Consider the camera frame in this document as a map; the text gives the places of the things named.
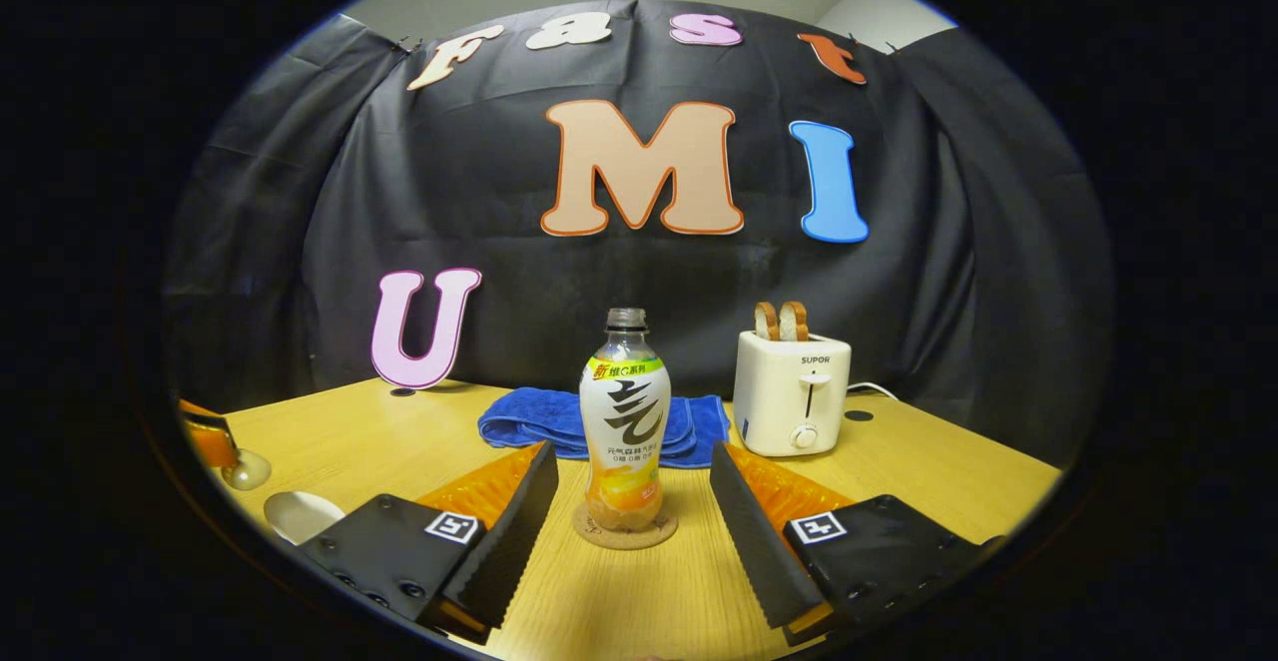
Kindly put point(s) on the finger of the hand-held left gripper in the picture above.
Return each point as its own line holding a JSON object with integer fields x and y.
{"x": 212, "y": 439}

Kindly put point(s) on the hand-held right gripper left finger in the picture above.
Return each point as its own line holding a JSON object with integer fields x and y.
{"x": 507, "y": 541}

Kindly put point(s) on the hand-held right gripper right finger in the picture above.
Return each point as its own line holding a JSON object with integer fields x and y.
{"x": 754, "y": 541}

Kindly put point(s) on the white ceramic teacup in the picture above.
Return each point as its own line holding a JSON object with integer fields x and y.
{"x": 300, "y": 516}

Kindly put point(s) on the round cork coaster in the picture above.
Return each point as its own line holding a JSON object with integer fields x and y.
{"x": 624, "y": 539}

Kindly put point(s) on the clear water bottle white label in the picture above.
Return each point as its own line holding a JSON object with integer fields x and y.
{"x": 625, "y": 421}

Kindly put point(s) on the blue folded towel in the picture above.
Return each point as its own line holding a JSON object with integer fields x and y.
{"x": 529, "y": 426}

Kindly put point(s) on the white toaster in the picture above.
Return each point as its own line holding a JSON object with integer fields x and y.
{"x": 789, "y": 391}

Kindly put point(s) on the toast bread slice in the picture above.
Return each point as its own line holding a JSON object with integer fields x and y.
{"x": 766, "y": 322}
{"x": 794, "y": 322}

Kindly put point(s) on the black backdrop cloth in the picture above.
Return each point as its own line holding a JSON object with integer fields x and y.
{"x": 449, "y": 192}

